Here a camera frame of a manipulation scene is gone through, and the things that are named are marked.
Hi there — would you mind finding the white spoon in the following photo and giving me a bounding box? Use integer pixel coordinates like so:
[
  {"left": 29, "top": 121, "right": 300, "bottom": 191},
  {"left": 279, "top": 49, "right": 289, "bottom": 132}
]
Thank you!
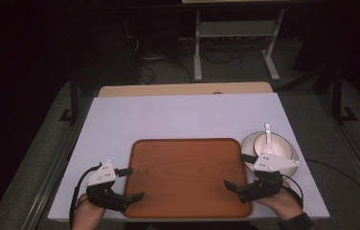
[{"left": 262, "top": 123, "right": 277, "bottom": 155}]

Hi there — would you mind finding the black wristband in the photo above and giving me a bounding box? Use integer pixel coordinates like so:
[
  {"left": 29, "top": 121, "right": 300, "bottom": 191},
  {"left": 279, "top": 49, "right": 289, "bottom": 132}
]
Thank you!
[{"left": 277, "top": 212, "right": 317, "bottom": 230}]

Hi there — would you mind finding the black floor cable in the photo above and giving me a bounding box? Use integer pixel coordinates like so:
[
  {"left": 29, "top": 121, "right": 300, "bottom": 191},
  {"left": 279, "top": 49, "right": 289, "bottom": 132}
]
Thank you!
[{"left": 305, "top": 158, "right": 360, "bottom": 200}]

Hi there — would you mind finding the person's left hand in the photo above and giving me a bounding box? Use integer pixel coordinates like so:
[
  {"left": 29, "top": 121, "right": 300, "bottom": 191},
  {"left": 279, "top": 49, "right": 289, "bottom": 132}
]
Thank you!
[{"left": 71, "top": 193, "right": 107, "bottom": 230}]

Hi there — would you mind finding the white metal stand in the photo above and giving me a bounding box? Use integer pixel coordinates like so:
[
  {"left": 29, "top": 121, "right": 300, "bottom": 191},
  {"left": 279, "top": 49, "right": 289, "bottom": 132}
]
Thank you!
[{"left": 192, "top": 9, "right": 286, "bottom": 82}]

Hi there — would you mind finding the black metal stand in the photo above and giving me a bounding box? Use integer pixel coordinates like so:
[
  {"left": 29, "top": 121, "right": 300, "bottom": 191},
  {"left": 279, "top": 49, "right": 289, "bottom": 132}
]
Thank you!
[
  {"left": 330, "top": 68, "right": 359, "bottom": 125},
  {"left": 58, "top": 72, "right": 84, "bottom": 125}
]

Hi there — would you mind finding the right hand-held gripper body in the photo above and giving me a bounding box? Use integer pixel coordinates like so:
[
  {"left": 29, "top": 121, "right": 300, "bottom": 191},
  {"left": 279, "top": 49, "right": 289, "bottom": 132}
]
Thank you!
[{"left": 236, "top": 151, "right": 301, "bottom": 204}]

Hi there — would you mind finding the tangle of black cables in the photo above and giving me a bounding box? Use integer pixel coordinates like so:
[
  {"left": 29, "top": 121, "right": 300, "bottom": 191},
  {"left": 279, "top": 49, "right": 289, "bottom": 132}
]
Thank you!
[{"left": 181, "top": 47, "right": 243, "bottom": 68}]

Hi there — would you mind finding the person's right hand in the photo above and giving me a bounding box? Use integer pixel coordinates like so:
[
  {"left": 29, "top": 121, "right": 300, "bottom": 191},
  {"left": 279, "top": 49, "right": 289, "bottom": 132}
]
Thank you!
[{"left": 255, "top": 180, "right": 304, "bottom": 221}]

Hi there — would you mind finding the light wooden table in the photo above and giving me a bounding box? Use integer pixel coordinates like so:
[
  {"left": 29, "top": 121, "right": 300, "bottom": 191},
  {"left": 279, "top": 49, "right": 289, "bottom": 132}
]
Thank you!
[{"left": 97, "top": 81, "right": 274, "bottom": 99}]

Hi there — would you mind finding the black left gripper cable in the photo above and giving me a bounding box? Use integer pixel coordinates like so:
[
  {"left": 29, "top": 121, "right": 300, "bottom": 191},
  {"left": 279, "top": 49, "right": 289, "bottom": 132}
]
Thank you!
[{"left": 68, "top": 163, "right": 103, "bottom": 228}]

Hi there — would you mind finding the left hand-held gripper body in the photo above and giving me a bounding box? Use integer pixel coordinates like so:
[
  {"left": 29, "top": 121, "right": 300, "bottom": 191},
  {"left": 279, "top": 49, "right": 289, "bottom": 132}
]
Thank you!
[{"left": 82, "top": 159, "right": 131, "bottom": 213}]

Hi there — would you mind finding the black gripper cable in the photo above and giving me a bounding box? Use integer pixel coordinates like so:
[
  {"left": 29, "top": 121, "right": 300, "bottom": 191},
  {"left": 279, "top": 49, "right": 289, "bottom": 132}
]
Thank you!
[
  {"left": 68, "top": 163, "right": 103, "bottom": 228},
  {"left": 280, "top": 173, "right": 305, "bottom": 209}
]

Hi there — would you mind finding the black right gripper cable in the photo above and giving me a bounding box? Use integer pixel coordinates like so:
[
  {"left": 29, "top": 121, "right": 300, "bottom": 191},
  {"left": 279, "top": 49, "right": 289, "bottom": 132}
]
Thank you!
[{"left": 280, "top": 173, "right": 305, "bottom": 209}]

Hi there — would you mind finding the white board sheet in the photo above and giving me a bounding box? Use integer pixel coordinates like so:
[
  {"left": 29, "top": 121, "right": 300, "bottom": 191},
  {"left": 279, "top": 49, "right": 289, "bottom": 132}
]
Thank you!
[{"left": 47, "top": 92, "right": 331, "bottom": 223}]

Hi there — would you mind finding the grey metal rail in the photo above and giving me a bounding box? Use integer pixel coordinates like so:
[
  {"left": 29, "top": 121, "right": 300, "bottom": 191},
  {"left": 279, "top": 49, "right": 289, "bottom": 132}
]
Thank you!
[
  {"left": 19, "top": 95, "right": 95, "bottom": 230},
  {"left": 315, "top": 92, "right": 360, "bottom": 212}
]

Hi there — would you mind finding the white bowl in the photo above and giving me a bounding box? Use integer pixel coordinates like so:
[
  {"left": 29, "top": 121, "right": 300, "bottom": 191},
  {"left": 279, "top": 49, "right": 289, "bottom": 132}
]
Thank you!
[{"left": 253, "top": 132, "right": 294, "bottom": 159}]

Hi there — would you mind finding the brown wooden tray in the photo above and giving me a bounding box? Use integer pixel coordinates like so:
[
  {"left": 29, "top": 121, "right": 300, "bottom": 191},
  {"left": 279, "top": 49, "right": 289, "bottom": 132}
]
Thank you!
[{"left": 124, "top": 137, "right": 254, "bottom": 220}]

